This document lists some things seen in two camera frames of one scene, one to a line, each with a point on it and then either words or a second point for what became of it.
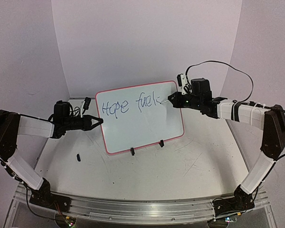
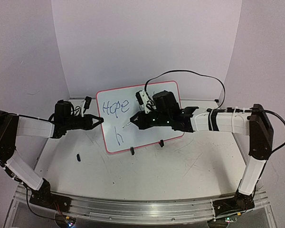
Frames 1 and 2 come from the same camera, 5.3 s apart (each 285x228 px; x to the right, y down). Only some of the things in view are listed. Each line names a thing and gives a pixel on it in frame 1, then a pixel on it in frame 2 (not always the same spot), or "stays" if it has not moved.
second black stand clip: (161, 144) stays
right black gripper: (175, 101) to (140, 123)
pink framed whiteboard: (133, 118) stays
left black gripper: (87, 122) stays
